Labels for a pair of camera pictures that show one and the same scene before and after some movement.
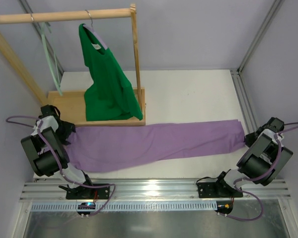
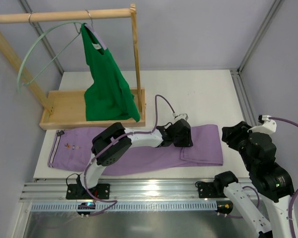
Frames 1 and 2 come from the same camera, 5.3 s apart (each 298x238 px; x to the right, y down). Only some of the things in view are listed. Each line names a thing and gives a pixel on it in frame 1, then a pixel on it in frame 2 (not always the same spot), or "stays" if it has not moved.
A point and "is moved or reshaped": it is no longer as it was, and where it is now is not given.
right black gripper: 251,138 → 230,134
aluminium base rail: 156,190 stays
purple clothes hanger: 91,28 stays
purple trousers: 94,148 is moved or reshaped
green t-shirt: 110,96 stays
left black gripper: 68,129 → 185,136
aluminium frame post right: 245,101 stays
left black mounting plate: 89,193 stays
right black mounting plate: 218,189 stays
